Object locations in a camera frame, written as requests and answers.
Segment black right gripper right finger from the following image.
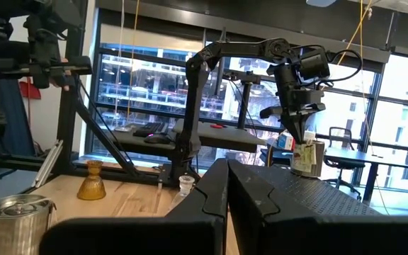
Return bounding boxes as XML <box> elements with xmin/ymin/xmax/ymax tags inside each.
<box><xmin>227</xmin><ymin>159</ymin><xmax>408</xmax><ymax>255</ymax></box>

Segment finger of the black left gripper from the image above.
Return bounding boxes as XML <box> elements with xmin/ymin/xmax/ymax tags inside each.
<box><xmin>288</xmin><ymin>119</ymin><xmax>302</xmax><ymax>145</ymax></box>
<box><xmin>298</xmin><ymin>118</ymin><xmax>312</xmax><ymax>145</ymax></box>

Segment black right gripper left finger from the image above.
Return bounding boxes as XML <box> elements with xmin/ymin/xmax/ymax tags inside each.
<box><xmin>39</xmin><ymin>158</ymin><xmax>230</xmax><ymax>255</ymax></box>

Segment silver candle tin yellow label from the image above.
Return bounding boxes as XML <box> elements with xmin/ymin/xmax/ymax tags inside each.
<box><xmin>290</xmin><ymin>139</ymin><xmax>327</xmax><ymax>178</ymax></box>

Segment clear glass candlestick holder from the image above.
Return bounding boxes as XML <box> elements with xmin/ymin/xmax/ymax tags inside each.
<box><xmin>168</xmin><ymin>175</ymin><xmax>196</xmax><ymax>212</ymax></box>

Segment amber glass candlestick holder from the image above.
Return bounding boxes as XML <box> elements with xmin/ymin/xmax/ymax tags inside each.
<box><xmin>76</xmin><ymin>159</ymin><xmax>107</xmax><ymax>201</ymax></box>

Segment silver candle tin purple label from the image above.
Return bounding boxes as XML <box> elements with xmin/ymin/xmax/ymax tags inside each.
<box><xmin>0</xmin><ymin>193</ymin><xmax>57</xmax><ymax>255</ymax></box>

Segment white blue box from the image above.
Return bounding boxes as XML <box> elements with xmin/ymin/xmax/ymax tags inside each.
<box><xmin>277</xmin><ymin>131</ymin><xmax>295</xmax><ymax>152</ymax></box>

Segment black perforated metal shelf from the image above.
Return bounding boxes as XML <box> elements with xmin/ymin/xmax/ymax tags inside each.
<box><xmin>241</xmin><ymin>164</ymin><xmax>382</xmax><ymax>217</ymax></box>

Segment black office chair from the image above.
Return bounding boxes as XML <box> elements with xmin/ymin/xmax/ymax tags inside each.
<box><xmin>322</xmin><ymin>126</ymin><xmax>366</xmax><ymax>201</ymax></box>

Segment black monitor stand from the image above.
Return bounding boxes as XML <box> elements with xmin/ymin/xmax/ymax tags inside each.
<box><xmin>224</xmin><ymin>69</ymin><xmax>262</xmax><ymax>130</ymax></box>

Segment black office table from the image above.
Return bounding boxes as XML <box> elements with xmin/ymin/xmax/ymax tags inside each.
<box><xmin>317</xmin><ymin>147</ymin><xmax>408</xmax><ymax>205</ymax></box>

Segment black computer mouse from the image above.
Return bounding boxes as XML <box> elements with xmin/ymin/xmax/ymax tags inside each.
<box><xmin>143</xmin><ymin>133</ymin><xmax>171</xmax><ymax>145</ymax></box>

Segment black keyboard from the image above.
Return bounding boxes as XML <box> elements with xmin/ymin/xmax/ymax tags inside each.
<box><xmin>132</xmin><ymin>122</ymin><xmax>169</xmax><ymax>138</ymax></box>

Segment silver aluminium bar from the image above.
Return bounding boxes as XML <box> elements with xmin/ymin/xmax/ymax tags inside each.
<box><xmin>33</xmin><ymin>140</ymin><xmax>64</xmax><ymax>188</ymax></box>

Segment person's hand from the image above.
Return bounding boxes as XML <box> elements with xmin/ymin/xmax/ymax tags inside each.
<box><xmin>49</xmin><ymin>58</ymin><xmax>77</xmax><ymax>92</ymax></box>

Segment red plastic object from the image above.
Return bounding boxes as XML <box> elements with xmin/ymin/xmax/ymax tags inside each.
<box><xmin>18</xmin><ymin>79</ymin><xmax>42</xmax><ymax>100</ymax></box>

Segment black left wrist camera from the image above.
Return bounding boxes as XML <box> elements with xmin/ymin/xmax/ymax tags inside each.
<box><xmin>297</xmin><ymin>45</ymin><xmax>332</xmax><ymax>81</ymax></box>

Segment black left wrist camera cable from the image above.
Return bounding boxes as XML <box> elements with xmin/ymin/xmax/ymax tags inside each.
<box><xmin>326</xmin><ymin>48</ymin><xmax>363</xmax><ymax>88</ymax></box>

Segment yellow hanging cable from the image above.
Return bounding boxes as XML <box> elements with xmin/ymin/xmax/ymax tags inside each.
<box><xmin>336</xmin><ymin>0</ymin><xmax>384</xmax><ymax>159</ymax></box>

